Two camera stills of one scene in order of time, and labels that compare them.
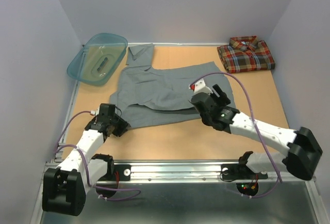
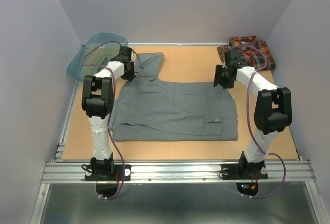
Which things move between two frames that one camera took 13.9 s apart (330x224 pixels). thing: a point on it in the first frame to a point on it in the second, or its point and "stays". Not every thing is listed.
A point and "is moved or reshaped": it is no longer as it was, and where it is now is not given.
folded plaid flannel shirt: x=246 y=53 stays
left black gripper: x=122 y=125 to x=131 y=76
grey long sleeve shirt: x=148 y=96 is moved or reshaped
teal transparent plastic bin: x=97 y=61 stays
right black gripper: x=223 y=99 to x=219 y=68
